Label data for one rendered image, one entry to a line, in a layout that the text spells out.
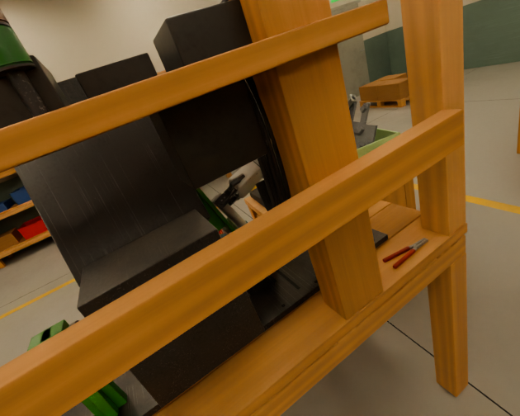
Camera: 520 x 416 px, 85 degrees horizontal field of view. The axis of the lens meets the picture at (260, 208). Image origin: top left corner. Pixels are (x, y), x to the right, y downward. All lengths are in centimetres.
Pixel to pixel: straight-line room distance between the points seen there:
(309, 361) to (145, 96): 67
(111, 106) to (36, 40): 623
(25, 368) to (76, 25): 630
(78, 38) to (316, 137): 616
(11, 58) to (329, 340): 79
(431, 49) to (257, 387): 88
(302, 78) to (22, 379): 60
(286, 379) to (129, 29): 634
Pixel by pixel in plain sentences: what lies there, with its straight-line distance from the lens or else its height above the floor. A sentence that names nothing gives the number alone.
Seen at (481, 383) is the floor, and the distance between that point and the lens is 178.
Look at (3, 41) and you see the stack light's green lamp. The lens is 48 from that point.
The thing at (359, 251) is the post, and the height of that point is 105.
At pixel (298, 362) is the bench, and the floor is 88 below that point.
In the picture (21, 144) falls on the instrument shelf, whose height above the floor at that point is 152.
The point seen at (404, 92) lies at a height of 24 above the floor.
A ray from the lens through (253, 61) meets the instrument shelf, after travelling 46.
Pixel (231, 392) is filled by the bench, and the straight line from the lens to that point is 80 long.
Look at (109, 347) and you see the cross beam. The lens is 49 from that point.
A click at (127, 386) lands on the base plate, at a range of 95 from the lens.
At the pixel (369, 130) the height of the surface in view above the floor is 100.
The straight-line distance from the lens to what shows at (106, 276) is 69.
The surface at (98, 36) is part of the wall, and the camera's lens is 655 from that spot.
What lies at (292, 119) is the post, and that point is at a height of 141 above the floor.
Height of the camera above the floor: 151
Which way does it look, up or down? 25 degrees down
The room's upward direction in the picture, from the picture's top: 21 degrees counter-clockwise
